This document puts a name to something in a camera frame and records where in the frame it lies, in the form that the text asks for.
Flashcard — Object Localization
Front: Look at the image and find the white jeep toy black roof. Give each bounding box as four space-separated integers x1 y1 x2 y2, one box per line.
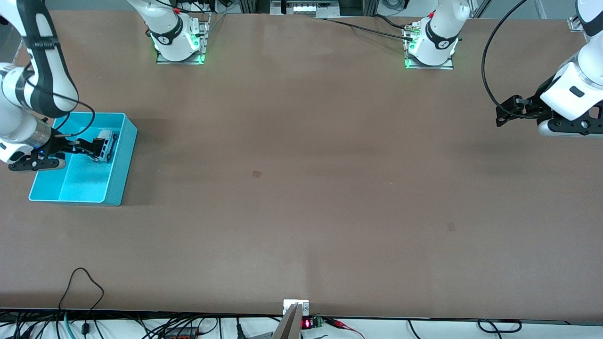
93 129 119 163

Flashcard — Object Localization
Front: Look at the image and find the teal plastic bin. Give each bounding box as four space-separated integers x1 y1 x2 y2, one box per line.
28 112 138 207

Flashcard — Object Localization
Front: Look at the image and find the white mounting plate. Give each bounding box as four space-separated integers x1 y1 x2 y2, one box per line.
283 299 310 315

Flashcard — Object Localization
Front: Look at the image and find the grey aluminium bar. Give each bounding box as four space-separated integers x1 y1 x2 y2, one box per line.
272 303 303 339

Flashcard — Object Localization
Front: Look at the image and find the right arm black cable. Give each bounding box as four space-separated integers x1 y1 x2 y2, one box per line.
21 71 96 142

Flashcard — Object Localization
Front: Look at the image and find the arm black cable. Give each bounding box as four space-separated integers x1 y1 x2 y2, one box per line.
481 0 540 119
21 71 96 142

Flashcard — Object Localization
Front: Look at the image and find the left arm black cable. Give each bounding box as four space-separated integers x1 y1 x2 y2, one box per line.
481 0 540 119

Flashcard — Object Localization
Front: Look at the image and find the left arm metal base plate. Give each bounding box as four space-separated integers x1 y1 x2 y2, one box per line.
404 24 454 70

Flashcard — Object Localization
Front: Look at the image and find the black looping cable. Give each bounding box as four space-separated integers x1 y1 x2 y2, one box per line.
59 267 105 336

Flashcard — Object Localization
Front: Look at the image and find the black table cable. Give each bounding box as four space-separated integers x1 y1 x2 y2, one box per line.
325 19 415 42
372 14 411 31

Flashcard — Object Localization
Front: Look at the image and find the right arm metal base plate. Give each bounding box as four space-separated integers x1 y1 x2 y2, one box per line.
156 13 211 65

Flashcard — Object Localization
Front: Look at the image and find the black coiled cable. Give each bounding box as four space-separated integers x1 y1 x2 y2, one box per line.
477 319 522 334

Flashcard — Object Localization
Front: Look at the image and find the aluminium frame rack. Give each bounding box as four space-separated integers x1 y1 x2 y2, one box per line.
239 0 380 18

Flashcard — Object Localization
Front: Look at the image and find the red wire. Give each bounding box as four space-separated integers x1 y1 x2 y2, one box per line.
325 318 366 339

